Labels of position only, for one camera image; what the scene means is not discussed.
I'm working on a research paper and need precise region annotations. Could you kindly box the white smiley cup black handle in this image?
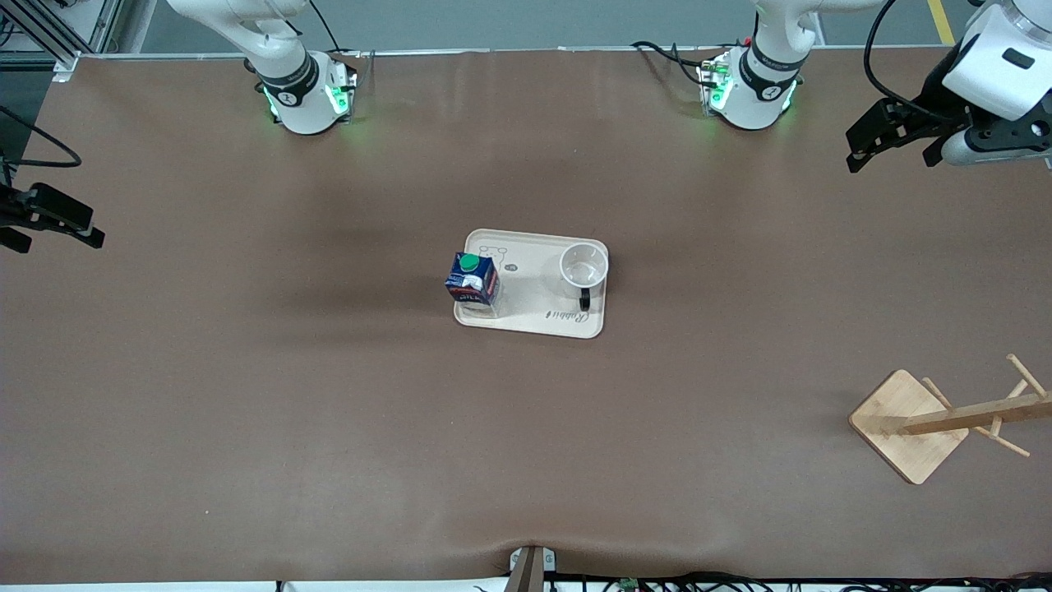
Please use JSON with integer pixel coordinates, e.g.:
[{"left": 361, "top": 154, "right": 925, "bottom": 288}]
[{"left": 559, "top": 243, "right": 610, "bottom": 312}]

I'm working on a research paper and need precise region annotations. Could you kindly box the blue milk carton green cap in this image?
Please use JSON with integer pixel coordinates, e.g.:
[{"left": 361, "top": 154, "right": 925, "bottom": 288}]
[{"left": 445, "top": 252, "right": 501, "bottom": 320}]

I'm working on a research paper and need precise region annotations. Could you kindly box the wooden cup stand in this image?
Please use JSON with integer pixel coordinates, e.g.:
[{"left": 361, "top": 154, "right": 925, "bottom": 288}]
[{"left": 848, "top": 354, "right": 1052, "bottom": 486}]

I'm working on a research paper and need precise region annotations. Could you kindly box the cream plastic tray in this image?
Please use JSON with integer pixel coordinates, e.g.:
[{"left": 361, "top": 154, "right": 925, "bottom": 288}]
[{"left": 454, "top": 229, "right": 610, "bottom": 340}]

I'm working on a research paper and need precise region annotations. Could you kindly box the yellow floor tape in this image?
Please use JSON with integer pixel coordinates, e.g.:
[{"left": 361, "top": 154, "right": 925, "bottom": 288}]
[{"left": 927, "top": 0, "right": 959, "bottom": 47}]

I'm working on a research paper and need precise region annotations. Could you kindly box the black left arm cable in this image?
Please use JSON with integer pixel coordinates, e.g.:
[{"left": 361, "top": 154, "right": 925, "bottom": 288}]
[{"left": 864, "top": 0, "right": 972, "bottom": 124}]

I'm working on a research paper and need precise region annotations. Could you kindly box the aluminium frame profile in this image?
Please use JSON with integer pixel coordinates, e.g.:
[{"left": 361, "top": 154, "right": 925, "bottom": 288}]
[{"left": 0, "top": 0, "right": 124, "bottom": 73}]

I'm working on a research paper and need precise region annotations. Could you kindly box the black left base cable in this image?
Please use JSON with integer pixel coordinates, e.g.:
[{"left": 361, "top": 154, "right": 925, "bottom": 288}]
[{"left": 631, "top": 39, "right": 713, "bottom": 88}]

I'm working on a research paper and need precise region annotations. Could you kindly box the black base cable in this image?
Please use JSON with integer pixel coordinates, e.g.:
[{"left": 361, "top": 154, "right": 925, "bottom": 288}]
[
  {"left": 631, "top": 39, "right": 713, "bottom": 88},
  {"left": 308, "top": 0, "right": 375, "bottom": 62}
]

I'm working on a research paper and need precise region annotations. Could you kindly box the black right base cable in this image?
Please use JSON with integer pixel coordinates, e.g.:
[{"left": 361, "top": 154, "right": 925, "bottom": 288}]
[{"left": 308, "top": 0, "right": 375, "bottom": 62}]

